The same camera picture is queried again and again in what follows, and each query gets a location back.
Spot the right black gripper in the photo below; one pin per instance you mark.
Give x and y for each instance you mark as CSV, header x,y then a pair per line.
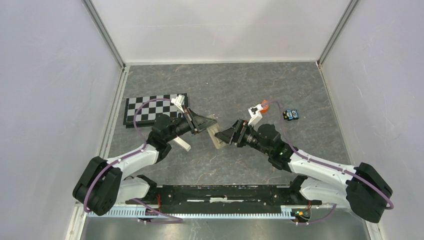
x,y
243,127

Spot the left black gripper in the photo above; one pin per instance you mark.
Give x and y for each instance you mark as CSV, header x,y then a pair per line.
x,y
196,122

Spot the beige remote control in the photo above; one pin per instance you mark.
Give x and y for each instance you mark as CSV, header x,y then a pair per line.
x,y
212,130

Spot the white rectangular block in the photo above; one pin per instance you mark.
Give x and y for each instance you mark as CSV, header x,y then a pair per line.
x,y
183,144

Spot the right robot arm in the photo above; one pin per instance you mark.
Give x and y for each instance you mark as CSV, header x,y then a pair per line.
x,y
360,188

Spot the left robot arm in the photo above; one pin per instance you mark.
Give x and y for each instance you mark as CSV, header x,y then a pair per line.
x,y
105,182

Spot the orange semicircular piece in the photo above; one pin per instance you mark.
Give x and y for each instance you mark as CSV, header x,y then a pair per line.
x,y
265,106

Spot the black white checkerboard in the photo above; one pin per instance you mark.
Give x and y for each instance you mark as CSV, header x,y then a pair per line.
x,y
147,115

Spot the blue owl toy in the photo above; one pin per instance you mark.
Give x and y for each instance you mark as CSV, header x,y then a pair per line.
x,y
290,114

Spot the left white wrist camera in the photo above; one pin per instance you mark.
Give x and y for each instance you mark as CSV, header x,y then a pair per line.
x,y
178,102

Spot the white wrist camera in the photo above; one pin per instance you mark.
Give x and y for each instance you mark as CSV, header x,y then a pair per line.
x,y
255,114
178,102

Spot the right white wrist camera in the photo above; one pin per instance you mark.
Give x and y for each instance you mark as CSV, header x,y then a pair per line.
x,y
255,114

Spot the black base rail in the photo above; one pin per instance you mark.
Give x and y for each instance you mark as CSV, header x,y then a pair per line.
x,y
225,199

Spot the white slotted cable duct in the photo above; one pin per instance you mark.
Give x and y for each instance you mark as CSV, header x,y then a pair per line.
x,y
141,212

